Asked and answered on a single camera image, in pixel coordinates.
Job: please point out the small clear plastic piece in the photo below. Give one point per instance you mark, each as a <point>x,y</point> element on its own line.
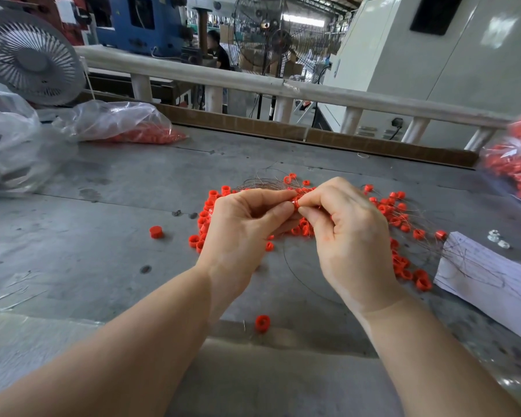
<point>504,244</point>
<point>494,234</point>

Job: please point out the person's left hand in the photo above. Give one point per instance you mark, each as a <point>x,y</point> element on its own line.
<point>236,243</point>

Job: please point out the pile of red plastic rings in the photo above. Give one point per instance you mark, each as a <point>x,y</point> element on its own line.
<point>404,223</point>

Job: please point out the person's right forearm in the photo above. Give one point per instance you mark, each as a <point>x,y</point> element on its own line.
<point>438,365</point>

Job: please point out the person's left forearm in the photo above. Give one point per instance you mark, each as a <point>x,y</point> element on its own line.
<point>95,365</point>

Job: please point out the person's right hand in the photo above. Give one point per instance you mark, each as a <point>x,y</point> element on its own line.
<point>352,243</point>

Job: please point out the large clear bag red pieces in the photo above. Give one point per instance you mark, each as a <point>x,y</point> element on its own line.
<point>519,156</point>

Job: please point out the red industrial machine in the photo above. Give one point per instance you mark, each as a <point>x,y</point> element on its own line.
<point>33,6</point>

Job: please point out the brown wooden board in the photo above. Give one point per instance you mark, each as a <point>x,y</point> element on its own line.
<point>260,124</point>

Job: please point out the black pedestal fan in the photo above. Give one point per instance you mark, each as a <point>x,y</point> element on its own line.
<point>280,39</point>

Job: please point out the white paper sheet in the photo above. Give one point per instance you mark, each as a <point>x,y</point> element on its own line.
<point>495,286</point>

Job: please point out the clear bag with red pieces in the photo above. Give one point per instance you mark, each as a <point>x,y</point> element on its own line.
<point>121,121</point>

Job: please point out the white metal railing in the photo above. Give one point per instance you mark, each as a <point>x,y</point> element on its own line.
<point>221,72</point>

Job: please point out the crumpled clear plastic bag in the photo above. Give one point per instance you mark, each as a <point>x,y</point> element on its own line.
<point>7,147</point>

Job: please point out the blue industrial machine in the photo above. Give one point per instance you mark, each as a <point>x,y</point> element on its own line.
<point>161,26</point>

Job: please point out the white desk fan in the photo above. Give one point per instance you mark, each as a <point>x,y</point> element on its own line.
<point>33,56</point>

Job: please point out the large grey machine cabinet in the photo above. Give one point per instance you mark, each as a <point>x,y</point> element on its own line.
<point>488,56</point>

